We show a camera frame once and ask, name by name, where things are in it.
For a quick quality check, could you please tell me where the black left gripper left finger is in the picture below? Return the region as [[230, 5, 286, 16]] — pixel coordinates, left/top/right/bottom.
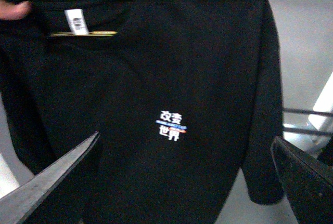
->
[[1, 132, 100, 223]]

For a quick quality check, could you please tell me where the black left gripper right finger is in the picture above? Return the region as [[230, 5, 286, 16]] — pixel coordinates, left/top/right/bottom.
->
[[271, 137, 332, 223]]

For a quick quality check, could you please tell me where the black t-shirt with logo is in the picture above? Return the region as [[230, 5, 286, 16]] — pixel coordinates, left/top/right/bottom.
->
[[1, 0, 284, 223]]

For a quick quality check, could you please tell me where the shiny metal clothes hanger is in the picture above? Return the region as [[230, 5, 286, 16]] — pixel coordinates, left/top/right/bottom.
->
[[48, 31, 117, 37]]

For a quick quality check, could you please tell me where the person's hand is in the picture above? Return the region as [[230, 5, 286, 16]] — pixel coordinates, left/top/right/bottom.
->
[[0, 0, 32, 21]]

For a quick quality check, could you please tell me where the grey metal drying rack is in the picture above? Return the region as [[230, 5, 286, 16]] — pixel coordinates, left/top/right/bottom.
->
[[283, 108, 332, 137]]

